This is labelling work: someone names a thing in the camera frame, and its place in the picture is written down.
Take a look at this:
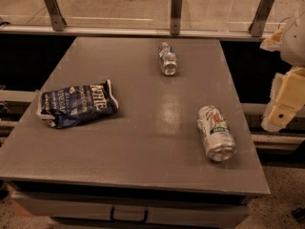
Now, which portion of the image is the blue chip bag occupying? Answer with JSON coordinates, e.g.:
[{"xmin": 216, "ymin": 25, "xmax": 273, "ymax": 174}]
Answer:
[{"xmin": 36, "ymin": 79, "xmax": 119, "ymax": 129}]

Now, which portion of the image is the metal bracket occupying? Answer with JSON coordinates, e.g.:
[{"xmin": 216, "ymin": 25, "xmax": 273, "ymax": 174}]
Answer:
[
  {"xmin": 249, "ymin": 0, "xmax": 275, "ymax": 37},
  {"xmin": 44, "ymin": 0, "xmax": 67, "ymax": 31},
  {"xmin": 170, "ymin": 0, "xmax": 183, "ymax": 35}
]

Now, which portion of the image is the left metal bracket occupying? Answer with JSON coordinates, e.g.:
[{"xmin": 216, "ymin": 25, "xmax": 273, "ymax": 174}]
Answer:
[{"xmin": 44, "ymin": 0, "xmax": 67, "ymax": 31}]

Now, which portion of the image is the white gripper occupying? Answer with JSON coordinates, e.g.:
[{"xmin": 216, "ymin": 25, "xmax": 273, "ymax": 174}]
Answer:
[{"xmin": 260, "ymin": 2, "xmax": 305, "ymax": 133}]

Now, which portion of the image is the crushed silver blue can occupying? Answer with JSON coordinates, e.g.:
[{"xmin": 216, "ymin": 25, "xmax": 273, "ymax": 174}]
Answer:
[{"xmin": 158, "ymin": 42, "xmax": 178, "ymax": 76}]

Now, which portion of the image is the grey table drawer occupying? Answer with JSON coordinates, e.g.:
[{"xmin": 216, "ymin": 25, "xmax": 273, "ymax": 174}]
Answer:
[{"xmin": 11, "ymin": 191, "xmax": 249, "ymax": 229}]

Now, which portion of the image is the right metal bracket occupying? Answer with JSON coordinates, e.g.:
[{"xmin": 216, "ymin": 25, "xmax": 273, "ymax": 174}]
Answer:
[{"xmin": 249, "ymin": 0, "xmax": 275, "ymax": 37}]

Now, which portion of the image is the middle metal bracket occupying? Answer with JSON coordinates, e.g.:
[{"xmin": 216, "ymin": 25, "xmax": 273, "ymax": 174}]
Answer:
[{"xmin": 170, "ymin": 0, "xmax": 183, "ymax": 35}]

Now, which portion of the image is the metal window rail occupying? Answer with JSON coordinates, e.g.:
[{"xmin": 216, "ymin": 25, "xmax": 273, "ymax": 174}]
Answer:
[{"xmin": 0, "ymin": 24, "xmax": 272, "ymax": 42}]

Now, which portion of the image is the silver green 7up can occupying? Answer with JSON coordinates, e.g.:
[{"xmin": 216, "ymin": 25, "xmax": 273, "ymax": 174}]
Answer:
[{"xmin": 197, "ymin": 106, "xmax": 236, "ymax": 162}]

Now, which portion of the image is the black drawer handle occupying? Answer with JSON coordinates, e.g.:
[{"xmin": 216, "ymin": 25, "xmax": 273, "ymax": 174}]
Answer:
[{"xmin": 110, "ymin": 206, "xmax": 149, "ymax": 223}]

